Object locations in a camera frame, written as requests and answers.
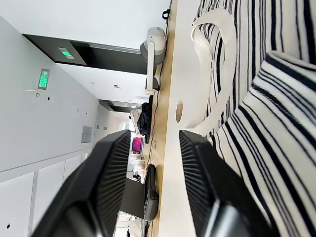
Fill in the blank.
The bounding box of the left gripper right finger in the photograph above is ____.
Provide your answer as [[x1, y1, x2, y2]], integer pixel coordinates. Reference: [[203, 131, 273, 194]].
[[178, 130, 280, 237]]

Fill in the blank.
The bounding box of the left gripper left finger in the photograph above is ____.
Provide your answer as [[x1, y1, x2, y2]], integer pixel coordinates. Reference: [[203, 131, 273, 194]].
[[31, 129, 132, 237]]

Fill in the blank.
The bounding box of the black bag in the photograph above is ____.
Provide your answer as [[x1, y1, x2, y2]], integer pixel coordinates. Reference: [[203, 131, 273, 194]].
[[143, 163, 159, 221]]

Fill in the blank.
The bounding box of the black white striped T-shirt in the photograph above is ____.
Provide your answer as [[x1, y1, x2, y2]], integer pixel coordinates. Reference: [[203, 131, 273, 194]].
[[191, 0, 316, 237]]

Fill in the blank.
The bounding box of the green exit sign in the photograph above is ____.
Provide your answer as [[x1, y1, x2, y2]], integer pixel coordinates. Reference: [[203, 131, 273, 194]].
[[58, 47, 75, 60], [37, 68, 51, 90]]

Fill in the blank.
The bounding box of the black cable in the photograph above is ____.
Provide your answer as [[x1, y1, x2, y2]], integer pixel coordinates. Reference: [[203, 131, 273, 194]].
[[147, 64, 164, 166]]

